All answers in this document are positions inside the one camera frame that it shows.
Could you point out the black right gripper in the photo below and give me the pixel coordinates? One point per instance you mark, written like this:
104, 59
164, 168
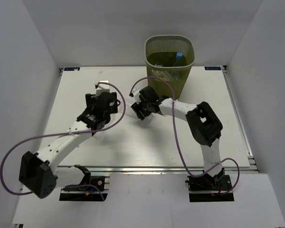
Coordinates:
137, 108

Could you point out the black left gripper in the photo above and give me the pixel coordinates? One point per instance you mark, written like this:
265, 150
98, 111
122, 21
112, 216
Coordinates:
91, 101

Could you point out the clear square bottle yellow label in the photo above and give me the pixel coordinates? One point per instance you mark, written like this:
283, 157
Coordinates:
164, 75

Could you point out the clear bottle blue label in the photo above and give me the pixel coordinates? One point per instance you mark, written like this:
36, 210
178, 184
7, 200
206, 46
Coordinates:
178, 60

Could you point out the clear ribbed bottle blue cap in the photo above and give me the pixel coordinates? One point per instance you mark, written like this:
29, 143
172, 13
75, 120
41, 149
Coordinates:
142, 114

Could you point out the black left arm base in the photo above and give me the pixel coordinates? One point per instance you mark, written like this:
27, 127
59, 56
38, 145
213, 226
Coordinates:
91, 188

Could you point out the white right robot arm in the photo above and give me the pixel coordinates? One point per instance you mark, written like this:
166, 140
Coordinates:
202, 121

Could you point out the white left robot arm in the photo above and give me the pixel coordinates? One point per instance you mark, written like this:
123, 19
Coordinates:
39, 170

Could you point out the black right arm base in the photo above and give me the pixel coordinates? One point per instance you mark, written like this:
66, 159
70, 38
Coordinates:
200, 192

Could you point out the green mesh waste bin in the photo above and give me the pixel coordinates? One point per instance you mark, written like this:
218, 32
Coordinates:
163, 48

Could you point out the blue sticker left corner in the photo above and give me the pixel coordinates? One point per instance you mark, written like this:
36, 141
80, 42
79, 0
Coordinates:
71, 68

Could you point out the blue sticker corner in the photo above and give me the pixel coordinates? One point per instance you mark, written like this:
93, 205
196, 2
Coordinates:
212, 68
71, 68

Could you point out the blue sticker right corner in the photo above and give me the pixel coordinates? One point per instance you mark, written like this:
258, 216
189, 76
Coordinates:
212, 68

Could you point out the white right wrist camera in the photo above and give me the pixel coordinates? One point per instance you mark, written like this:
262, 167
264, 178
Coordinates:
135, 93

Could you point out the aluminium table edge rail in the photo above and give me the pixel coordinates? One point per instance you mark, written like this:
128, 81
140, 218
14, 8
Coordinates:
134, 169

